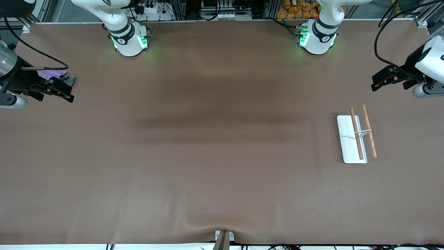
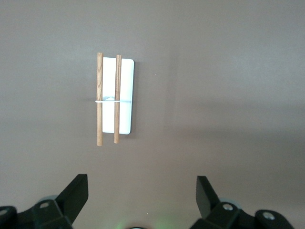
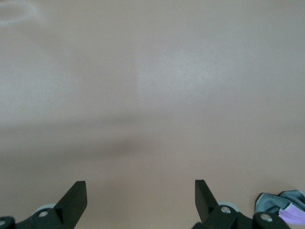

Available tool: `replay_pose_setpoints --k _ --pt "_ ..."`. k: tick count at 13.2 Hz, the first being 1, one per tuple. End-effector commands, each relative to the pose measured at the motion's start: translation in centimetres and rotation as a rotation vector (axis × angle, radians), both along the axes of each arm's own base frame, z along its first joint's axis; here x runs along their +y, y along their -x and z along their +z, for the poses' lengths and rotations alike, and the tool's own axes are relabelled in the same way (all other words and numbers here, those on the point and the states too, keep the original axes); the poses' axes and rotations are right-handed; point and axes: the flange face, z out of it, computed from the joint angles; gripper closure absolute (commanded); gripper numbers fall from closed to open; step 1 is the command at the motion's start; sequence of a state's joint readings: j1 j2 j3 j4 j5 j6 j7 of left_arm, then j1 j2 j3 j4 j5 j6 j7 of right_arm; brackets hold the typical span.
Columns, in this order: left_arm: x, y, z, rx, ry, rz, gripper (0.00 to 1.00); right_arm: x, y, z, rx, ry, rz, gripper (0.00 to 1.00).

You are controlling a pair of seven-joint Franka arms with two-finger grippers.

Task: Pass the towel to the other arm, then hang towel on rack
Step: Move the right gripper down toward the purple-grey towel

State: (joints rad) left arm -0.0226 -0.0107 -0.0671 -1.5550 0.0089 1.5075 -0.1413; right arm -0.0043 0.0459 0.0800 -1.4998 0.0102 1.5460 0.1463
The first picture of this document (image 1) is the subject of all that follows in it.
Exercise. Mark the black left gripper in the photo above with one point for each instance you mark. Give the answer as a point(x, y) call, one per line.
point(411, 66)

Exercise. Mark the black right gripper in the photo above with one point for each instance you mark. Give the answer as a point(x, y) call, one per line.
point(19, 81)

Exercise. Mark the purple and grey towel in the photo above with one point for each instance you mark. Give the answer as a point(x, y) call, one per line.
point(52, 73)

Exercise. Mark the orange snack packets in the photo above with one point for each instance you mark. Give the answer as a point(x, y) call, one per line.
point(295, 10)

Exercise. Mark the white power strip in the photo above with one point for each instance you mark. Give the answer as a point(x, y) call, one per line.
point(152, 9)

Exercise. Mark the brown table mat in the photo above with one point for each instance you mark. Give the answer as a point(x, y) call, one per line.
point(208, 173)

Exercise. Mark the grey metal equipment shelf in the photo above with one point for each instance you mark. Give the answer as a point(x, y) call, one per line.
point(225, 15)

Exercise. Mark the aluminium frame profile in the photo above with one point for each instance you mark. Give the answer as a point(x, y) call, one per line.
point(36, 14)
point(428, 15)

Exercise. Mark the white rack base plate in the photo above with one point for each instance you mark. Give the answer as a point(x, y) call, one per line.
point(347, 146)

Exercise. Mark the grey metal mount bracket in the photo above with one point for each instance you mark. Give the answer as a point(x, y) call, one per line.
point(223, 243)

